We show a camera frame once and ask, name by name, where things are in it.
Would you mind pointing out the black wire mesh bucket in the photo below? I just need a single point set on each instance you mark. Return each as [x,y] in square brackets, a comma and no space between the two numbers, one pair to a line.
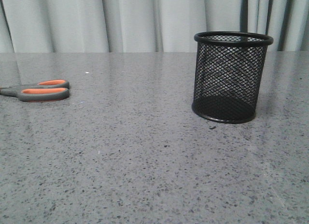
[229,67]

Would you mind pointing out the pale grey pleated curtain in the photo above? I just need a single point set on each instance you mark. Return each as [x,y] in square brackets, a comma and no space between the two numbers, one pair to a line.
[90,26]

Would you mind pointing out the grey orange handled scissors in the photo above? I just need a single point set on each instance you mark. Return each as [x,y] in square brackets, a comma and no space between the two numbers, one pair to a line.
[51,90]

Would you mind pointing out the dark metal frame stand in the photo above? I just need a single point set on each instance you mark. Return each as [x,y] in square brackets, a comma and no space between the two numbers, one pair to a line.
[270,17]

